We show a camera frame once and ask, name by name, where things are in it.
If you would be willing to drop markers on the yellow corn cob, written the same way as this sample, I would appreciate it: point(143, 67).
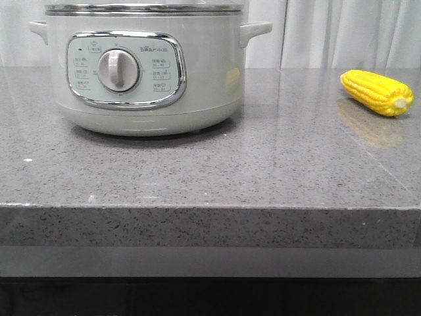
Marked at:
point(383, 95)

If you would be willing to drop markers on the glass pot lid steel rim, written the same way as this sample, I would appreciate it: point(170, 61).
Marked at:
point(163, 8)

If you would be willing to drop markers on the pale green electric cooking pot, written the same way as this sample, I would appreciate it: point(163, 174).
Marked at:
point(191, 70)

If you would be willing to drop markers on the grey round control knob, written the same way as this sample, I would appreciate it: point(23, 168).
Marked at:
point(118, 70)

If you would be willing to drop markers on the white curtain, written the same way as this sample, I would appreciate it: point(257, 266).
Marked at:
point(305, 34)

